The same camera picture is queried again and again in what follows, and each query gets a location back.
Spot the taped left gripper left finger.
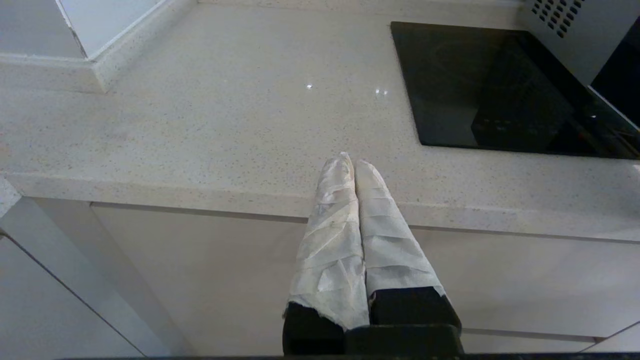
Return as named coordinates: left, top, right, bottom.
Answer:
left=282, top=151, right=370, bottom=356

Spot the white cabinet door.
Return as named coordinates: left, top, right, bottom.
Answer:
left=0, top=234, right=146, bottom=358

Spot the silver Panasonic microwave oven body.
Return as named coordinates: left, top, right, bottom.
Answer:
left=520, top=0, right=640, bottom=87

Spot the white cabinet drawer front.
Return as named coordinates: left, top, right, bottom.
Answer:
left=461, top=330, right=640, bottom=355
left=89, top=201, right=640, bottom=342

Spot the white cabinet corner panel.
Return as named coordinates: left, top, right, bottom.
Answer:
left=0, top=196, right=196, bottom=357

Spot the black glass induction cooktop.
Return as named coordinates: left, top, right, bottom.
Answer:
left=391, top=21, right=640, bottom=160

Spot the dark glass microwave door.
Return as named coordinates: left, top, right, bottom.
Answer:
left=587, top=17, right=640, bottom=133

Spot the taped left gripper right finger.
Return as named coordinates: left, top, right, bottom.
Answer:
left=354, top=160, right=463, bottom=329

